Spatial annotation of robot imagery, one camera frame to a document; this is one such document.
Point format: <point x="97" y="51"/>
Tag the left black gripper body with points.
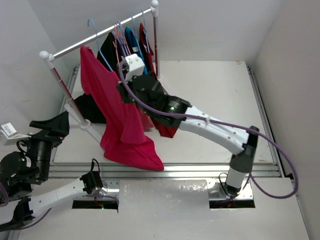
<point x="46" y="136"/>

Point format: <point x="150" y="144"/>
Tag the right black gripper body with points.
<point x="130" y="84"/>

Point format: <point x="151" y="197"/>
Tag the magenta t-shirt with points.
<point x="124" y="140"/>

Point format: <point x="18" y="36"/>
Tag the light blue wire hanger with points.
<point x="90" y="21"/>

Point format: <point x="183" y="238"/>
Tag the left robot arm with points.
<point x="30" y="165"/>

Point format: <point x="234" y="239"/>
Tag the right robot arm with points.
<point x="173" y="112"/>

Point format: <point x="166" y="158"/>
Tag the black t-shirt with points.
<point x="110" y="52"/>

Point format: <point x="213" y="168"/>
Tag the dark red t-shirt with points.
<point x="147" y="54"/>

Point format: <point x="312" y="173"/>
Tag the salmon pink t-shirt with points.
<point x="146" y="121"/>

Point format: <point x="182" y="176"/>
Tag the teal t-shirt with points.
<point x="133" y="43"/>

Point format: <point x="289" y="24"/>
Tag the purple t-shirt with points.
<point x="124" y="48"/>

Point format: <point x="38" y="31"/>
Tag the blue hanger in purple shirt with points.
<point x="121" y="30"/>

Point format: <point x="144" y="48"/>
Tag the blue hanger in teal shirt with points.
<point x="135" y="32"/>

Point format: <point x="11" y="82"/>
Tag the blue hanger in red shirt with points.
<point x="145" y="32"/>

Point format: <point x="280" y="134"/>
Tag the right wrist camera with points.
<point x="133" y="66"/>

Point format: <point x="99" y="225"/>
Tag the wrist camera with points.
<point x="9" y="135"/>
<point x="133" y="66"/>

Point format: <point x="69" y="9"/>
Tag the aluminium rail frame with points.
<point x="173" y="204"/>

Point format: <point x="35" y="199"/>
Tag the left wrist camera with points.
<point x="9" y="135"/>

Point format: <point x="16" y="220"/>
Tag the pink wire hanger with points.
<point x="117" y="44"/>

